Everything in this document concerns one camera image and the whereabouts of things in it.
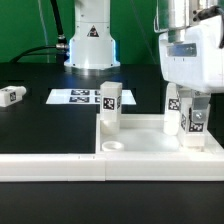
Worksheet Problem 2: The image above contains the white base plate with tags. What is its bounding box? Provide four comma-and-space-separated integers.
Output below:
45, 88, 137, 106

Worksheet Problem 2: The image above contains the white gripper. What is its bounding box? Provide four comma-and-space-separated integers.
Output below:
159, 16, 224, 124

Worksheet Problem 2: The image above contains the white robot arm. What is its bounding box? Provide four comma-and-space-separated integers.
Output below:
65, 0, 224, 123

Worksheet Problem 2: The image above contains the white L-shaped fence wall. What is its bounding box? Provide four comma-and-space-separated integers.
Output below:
0, 153, 224, 182

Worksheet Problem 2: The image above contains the white square tabletop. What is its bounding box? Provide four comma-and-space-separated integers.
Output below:
96, 114, 224, 157

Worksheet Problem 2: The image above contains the black cable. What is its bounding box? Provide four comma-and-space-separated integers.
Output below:
9, 0, 71, 64

